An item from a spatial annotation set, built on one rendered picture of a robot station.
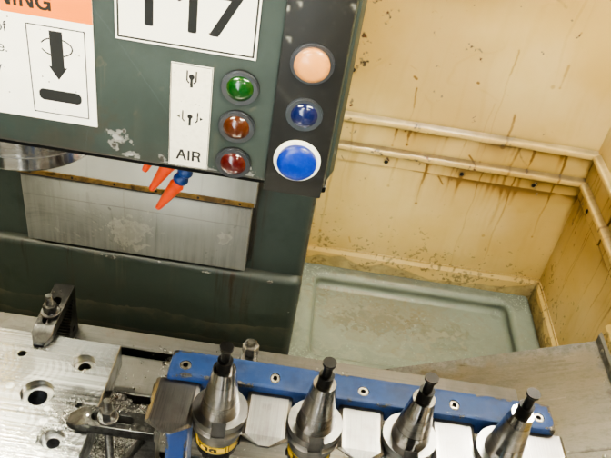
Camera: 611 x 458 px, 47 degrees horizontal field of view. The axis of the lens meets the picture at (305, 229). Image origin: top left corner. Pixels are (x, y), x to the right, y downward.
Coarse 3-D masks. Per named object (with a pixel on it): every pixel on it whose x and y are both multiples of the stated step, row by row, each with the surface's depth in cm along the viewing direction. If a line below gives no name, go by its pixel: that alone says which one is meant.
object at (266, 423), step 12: (252, 396) 83; (264, 396) 84; (276, 396) 84; (288, 396) 84; (252, 408) 82; (264, 408) 82; (276, 408) 83; (288, 408) 83; (252, 420) 81; (264, 420) 81; (276, 420) 81; (252, 432) 80; (264, 432) 80; (276, 432) 80; (288, 432) 81; (264, 444) 79; (276, 444) 79
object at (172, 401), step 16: (160, 384) 83; (176, 384) 83; (192, 384) 84; (160, 400) 81; (176, 400) 82; (192, 400) 82; (160, 416) 79; (176, 416) 80; (192, 416) 80; (160, 432) 78; (176, 432) 79
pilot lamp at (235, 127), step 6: (228, 120) 52; (234, 120) 51; (240, 120) 51; (228, 126) 52; (234, 126) 52; (240, 126) 52; (246, 126) 52; (228, 132) 52; (234, 132) 52; (240, 132) 52; (246, 132) 52; (234, 138) 52; (240, 138) 52
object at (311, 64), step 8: (312, 48) 48; (296, 56) 48; (304, 56) 48; (312, 56) 48; (320, 56) 48; (296, 64) 48; (304, 64) 48; (312, 64) 48; (320, 64) 48; (328, 64) 48; (296, 72) 49; (304, 72) 48; (312, 72) 48; (320, 72) 48; (328, 72) 49; (304, 80) 49; (312, 80) 49; (320, 80) 49
